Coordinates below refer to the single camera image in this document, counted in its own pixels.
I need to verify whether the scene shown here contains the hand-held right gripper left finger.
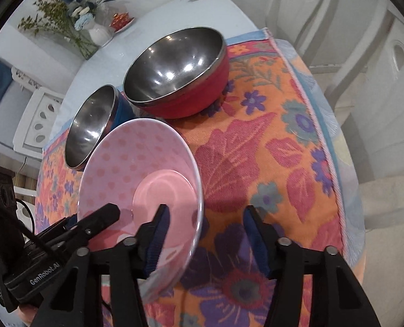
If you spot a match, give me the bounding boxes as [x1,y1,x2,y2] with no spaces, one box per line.
[34,204,170,327]

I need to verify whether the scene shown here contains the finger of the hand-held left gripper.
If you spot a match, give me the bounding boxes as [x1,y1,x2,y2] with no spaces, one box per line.
[52,203,121,251]
[35,215,77,242]

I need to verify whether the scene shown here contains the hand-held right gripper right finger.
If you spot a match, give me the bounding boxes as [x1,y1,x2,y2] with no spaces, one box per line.
[244,205,381,327]

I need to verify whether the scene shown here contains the pink polka dot bowl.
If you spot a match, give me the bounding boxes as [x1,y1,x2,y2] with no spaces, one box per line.
[77,117,204,304]

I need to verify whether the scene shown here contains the blue steel bowl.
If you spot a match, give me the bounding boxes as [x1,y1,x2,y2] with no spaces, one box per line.
[65,84,138,171]

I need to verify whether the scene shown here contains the red steel bowl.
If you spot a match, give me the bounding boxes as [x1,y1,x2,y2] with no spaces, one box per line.
[123,26,230,120]

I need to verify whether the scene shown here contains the white dining chair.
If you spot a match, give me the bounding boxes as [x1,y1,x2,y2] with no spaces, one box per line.
[13,86,68,160]
[307,0,404,232]
[265,0,344,53]

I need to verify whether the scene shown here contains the white carved rack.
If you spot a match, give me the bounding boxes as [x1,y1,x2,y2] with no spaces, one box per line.
[13,66,41,91]

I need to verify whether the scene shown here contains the glass vase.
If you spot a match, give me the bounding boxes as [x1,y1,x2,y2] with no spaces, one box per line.
[71,29,98,60]

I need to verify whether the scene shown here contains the white ceramic vase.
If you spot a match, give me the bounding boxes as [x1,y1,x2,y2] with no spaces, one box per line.
[87,24,116,46]

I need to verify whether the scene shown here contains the white saucer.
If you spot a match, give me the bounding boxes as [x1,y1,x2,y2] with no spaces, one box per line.
[109,17,136,34]

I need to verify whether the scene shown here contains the blue artificial flowers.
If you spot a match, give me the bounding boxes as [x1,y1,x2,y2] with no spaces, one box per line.
[62,0,116,31]

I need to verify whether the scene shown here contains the green dried flower bunch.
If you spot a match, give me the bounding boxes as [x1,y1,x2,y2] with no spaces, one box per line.
[17,0,73,41]

